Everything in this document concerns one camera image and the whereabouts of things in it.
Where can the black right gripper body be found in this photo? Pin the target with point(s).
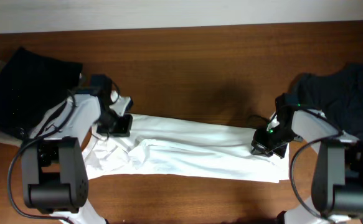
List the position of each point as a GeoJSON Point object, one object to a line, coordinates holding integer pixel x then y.
{"type": "Point", "coordinates": [274, 141]}

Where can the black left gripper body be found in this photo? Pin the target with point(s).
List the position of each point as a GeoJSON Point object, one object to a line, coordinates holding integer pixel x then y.
{"type": "Point", "coordinates": [110, 122]}

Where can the white t-shirt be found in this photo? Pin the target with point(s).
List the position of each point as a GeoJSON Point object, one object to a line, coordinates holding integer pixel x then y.
{"type": "Point", "coordinates": [159, 145]}

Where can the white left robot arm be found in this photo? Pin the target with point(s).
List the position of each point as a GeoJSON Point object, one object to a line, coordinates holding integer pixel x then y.
{"type": "Point", "coordinates": [54, 177]}

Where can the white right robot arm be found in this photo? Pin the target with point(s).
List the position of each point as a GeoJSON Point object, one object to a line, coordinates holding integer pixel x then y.
{"type": "Point", "coordinates": [337, 186]}

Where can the dark navy garment pile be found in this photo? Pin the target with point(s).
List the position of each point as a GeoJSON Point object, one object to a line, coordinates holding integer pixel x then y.
{"type": "Point", "coordinates": [339, 96]}

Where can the black folded garment stack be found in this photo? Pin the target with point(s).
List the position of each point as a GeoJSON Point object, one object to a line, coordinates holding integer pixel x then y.
{"type": "Point", "coordinates": [31, 84]}

